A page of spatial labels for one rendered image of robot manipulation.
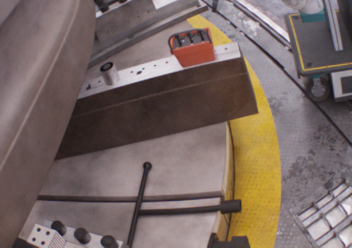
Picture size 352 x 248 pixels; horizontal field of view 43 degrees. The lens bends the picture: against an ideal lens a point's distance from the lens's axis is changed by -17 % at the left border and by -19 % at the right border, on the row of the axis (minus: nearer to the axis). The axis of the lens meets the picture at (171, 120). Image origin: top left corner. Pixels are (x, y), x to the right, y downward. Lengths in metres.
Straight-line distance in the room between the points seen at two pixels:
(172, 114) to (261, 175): 0.59
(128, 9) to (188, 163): 1.26
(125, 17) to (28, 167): 1.74
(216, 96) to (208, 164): 0.33
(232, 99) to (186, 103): 0.23
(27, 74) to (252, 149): 1.44
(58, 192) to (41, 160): 0.79
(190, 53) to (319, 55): 0.91
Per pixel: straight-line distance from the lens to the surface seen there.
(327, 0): 2.81
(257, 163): 2.89
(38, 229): 1.93
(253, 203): 2.71
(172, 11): 3.63
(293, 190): 2.70
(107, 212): 2.56
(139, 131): 2.76
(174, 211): 2.38
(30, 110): 1.99
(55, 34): 2.40
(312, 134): 2.95
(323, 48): 3.04
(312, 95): 3.10
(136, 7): 3.43
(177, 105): 2.63
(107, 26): 3.43
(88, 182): 2.76
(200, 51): 2.44
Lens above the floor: 2.13
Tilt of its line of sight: 40 degrees down
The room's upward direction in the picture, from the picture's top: 24 degrees counter-clockwise
